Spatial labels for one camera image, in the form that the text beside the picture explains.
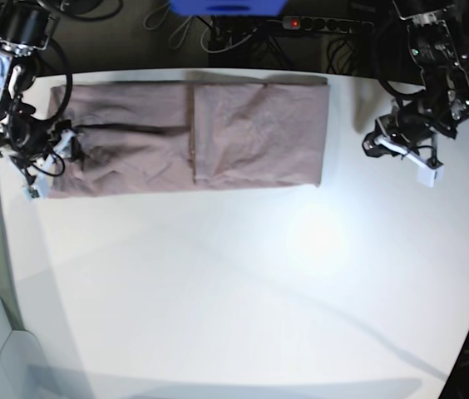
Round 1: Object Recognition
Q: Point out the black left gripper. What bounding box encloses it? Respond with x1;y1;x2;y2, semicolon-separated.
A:
362;103;437;158

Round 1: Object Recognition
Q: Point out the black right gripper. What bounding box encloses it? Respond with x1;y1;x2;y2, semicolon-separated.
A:
6;118;85;166

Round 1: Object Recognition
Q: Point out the mauve pink t-shirt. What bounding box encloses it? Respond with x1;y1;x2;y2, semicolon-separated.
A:
50;72;329;198

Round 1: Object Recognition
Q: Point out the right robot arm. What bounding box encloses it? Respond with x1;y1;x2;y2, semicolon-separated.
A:
0;1;73;165

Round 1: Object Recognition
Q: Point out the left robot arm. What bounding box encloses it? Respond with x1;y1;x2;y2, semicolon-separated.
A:
363;1;469;166

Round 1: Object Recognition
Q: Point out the black power strip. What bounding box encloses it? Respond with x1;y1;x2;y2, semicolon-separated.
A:
281;16;374;34

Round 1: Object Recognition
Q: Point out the blue plastic box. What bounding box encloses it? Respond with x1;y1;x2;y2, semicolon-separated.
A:
170;0;287;17

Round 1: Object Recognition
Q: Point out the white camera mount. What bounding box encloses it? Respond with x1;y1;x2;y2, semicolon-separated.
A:
0;128;77;200
373;118;444;188

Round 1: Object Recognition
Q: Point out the white coiled cable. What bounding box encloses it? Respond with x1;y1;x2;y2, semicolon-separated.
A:
144;7;196;52

